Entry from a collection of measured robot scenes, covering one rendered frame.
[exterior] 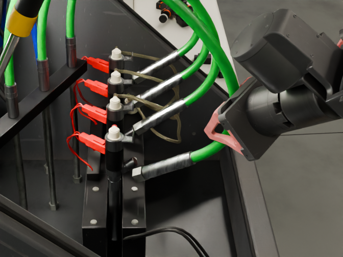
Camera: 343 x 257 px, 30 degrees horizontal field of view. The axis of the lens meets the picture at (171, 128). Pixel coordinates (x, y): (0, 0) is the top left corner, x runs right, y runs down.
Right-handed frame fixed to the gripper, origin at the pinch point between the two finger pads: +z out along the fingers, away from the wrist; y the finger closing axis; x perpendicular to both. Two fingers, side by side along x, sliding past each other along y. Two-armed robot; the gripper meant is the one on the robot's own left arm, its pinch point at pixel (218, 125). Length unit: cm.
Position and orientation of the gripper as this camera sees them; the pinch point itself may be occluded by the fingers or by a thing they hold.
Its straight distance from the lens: 79.8
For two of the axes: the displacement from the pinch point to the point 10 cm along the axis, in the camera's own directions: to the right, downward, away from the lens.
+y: -6.2, 6.0, -5.1
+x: 5.9, 7.8, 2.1
